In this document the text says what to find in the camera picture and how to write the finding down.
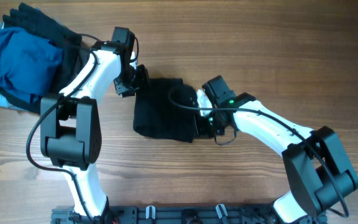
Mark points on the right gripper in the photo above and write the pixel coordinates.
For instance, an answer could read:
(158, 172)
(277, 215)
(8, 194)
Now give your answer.
(204, 126)

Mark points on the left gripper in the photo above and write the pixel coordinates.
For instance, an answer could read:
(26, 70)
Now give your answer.
(130, 86)

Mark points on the black polo shirt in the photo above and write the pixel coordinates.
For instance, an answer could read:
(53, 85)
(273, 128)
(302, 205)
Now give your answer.
(155, 116)

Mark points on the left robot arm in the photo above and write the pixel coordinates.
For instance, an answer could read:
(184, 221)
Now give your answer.
(70, 132)

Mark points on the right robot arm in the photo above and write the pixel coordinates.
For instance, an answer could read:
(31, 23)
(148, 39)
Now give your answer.
(319, 172)

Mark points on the blue folded shirt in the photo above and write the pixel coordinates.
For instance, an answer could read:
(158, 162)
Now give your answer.
(27, 64)

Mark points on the black folded garment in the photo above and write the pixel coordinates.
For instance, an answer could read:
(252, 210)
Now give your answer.
(37, 23)

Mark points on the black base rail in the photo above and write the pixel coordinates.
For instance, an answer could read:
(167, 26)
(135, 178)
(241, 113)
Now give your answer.
(253, 213)

